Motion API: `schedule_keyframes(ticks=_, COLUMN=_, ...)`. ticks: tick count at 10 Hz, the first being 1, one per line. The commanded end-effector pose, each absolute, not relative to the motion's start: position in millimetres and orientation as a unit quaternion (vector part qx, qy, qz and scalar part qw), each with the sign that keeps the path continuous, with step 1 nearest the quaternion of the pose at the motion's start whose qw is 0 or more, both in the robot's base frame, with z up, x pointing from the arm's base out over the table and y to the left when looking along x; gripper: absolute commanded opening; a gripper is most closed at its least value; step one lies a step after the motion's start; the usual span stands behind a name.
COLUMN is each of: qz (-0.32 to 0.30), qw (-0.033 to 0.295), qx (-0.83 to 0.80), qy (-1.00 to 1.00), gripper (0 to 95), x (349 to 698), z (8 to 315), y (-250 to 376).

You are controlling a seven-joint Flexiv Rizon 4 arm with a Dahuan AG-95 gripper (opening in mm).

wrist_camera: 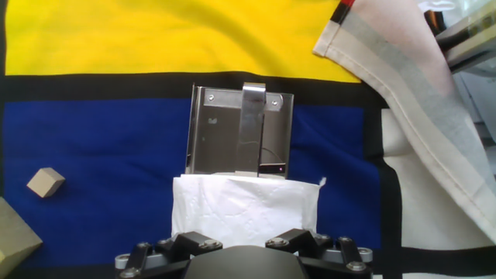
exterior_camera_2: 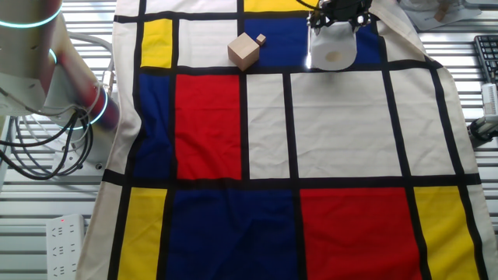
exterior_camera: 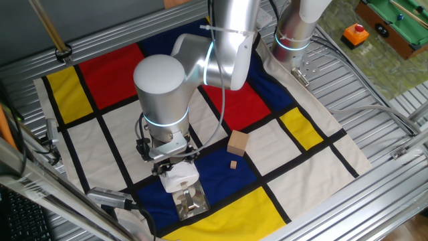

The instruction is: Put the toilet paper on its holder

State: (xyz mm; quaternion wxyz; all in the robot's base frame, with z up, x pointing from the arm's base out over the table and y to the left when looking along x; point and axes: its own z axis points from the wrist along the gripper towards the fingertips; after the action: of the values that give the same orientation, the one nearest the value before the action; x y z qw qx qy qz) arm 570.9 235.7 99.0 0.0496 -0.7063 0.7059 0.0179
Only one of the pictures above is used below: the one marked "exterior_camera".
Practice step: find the black rod clamp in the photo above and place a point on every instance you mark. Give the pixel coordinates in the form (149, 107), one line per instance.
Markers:
(63, 53)

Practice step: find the white power strip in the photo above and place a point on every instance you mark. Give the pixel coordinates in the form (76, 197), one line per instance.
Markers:
(265, 18)

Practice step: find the aluminium frame bar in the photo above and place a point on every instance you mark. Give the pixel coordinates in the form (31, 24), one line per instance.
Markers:
(33, 180)

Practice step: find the brass rod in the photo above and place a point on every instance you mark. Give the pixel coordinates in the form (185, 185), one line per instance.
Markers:
(48, 25)

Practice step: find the large wooden cube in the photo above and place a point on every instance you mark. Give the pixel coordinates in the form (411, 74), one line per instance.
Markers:
(238, 143)

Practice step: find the small wooden cube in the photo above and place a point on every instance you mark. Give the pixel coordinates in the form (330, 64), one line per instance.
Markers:
(233, 164)

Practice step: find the miniature green pool table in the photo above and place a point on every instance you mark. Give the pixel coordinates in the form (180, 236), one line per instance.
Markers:
(394, 30)

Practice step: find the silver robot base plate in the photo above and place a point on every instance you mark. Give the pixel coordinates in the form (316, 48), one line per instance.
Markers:
(301, 75)

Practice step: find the small silver bracket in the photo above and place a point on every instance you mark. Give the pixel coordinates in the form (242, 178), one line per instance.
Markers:
(398, 153)

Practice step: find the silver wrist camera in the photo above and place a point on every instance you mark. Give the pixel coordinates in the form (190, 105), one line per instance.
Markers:
(167, 149)

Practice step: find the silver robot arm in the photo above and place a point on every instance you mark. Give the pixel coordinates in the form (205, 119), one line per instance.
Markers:
(160, 100)

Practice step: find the black keyboard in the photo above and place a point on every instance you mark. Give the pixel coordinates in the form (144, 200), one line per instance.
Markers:
(20, 217)

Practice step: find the small silver camera on mount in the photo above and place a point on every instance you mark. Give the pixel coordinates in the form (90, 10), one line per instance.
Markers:
(51, 130)

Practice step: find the orange emergency stop button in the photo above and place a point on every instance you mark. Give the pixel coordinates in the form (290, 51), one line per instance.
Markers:
(354, 35)

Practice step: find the white toilet paper roll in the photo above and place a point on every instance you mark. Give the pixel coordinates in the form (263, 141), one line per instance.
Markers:
(179, 175)

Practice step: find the orange stick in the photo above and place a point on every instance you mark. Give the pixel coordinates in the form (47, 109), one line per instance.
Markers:
(6, 130)

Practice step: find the colour block patterned cloth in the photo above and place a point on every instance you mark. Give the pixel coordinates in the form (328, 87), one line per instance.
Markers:
(301, 127)

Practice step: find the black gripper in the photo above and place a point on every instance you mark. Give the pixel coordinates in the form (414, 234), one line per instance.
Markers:
(175, 161)

